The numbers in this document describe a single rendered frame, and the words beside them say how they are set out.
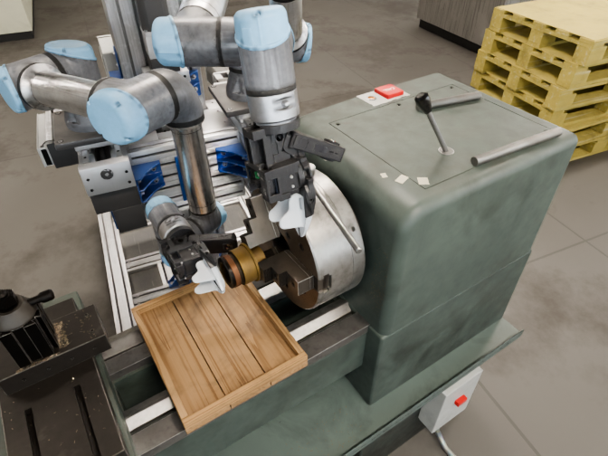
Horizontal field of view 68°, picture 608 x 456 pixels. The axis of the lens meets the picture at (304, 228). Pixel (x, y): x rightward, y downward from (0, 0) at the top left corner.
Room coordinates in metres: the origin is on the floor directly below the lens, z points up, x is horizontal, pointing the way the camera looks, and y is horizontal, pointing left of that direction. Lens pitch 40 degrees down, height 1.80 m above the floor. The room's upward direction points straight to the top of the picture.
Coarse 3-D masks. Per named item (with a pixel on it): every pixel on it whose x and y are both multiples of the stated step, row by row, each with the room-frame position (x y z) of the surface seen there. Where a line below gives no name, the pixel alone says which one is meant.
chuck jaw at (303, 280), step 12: (288, 252) 0.74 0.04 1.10; (264, 264) 0.70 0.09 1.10; (276, 264) 0.70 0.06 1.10; (288, 264) 0.70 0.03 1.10; (300, 264) 0.70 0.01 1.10; (264, 276) 0.68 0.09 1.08; (276, 276) 0.68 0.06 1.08; (288, 276) 0.67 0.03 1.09; (300, 276) 0.66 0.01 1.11; (312, 276) 0.66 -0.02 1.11; (324, 276) 0.66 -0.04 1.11; (300, 288) 0.64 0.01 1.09; (312, 288) 0.66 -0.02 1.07; (324, 288) 0.66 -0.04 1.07
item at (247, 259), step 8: (240, 248) 0.73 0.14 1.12; (248, 248) 0.73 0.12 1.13; (256, 248) 0.74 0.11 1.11; (224, 256) 0.71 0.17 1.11; (232, 256) 0.71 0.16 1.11; (240, 256) 0.71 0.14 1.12; (248, 256) 0.71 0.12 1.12; (256, 256) 0.72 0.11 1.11; (264, 256) 0.73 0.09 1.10; (224, 264) 0.69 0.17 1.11; (232, 264) 0.69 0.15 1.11; (240, 264) 0.69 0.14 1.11; (248, 264) 0.69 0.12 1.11; (256, 264) 0.70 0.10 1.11; (224, 272) 0.71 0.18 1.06; (232, 272) 0.68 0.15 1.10; (240, 272) 0.68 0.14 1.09; (248, 272) 0.68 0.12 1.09; (256, 272) 0.69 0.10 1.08; (232, 280) 0.67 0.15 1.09; (240, 280) 0.67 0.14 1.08; (248, 280) 0.68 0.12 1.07; (256, 280) 0.70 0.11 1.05; (232, 288) 0.67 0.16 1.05
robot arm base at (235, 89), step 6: (234, 72) 1.41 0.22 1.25; (240, 72) 1.40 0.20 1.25; (228, 78) 1.43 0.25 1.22; (234, 78) 1.41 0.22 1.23; (240, 78) 1.40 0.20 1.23; (228, 84) 1.42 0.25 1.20; (234, 84) 1.40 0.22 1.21; (240, 84) 1.40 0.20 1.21; (228, 90) 1.41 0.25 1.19; (234, 90) 1.40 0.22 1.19; (240, 90) 1.40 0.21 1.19; (228, 96) 1.41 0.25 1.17; (234, 96) 1.39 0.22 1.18; (240, 96) 1.38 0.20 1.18; (246, 96) 1.38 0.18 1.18
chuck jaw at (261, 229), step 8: (248, 200) 0.81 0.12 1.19; (256, 200) 0.81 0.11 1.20; (264, 200) 0.81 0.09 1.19; (248, 208) 0.82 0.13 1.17; (256, 208) 0.80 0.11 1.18; (264, 208) 0.80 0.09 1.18; (256, 216) 0.78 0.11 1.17; (264, 216) 0.79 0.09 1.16; (248, 224) 0.78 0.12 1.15; (256, 224) 0.77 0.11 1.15; (264, 224) 0.78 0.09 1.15; (272, 224) 0.79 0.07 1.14; (248, 232) 0.78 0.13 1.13; (256, 232) 0.76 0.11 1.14; (264, 232) 0.77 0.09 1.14; (272, 232) 0.78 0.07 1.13; (248, 240) 0.75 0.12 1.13; (256, 240) 0.75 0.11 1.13; (264, 240) 0.76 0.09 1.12
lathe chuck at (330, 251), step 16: (256, 192) 0.87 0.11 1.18; (320, 208) 0.75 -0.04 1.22; (320, 224) 0.72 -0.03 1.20; (336, 224) 0.73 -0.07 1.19; (272, 240) 0.82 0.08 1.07; (288, 240) 0.75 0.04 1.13; (304, 240) 0.69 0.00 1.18; (320, 240) 0.69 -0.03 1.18; (336, 240) 0.70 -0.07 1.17; (304, 256) 0.69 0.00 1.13; (320, 256) 0.67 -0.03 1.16; (336, 256) 0.68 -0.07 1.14; (320, 272) 0.65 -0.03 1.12; (336, 272) 0.67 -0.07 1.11; (352, 272) 0.69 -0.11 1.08; (288, 288) 0.76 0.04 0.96; (336, 288) 0.67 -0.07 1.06; (304, 304) 0.69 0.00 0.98; (320, 304) 0.68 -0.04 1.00
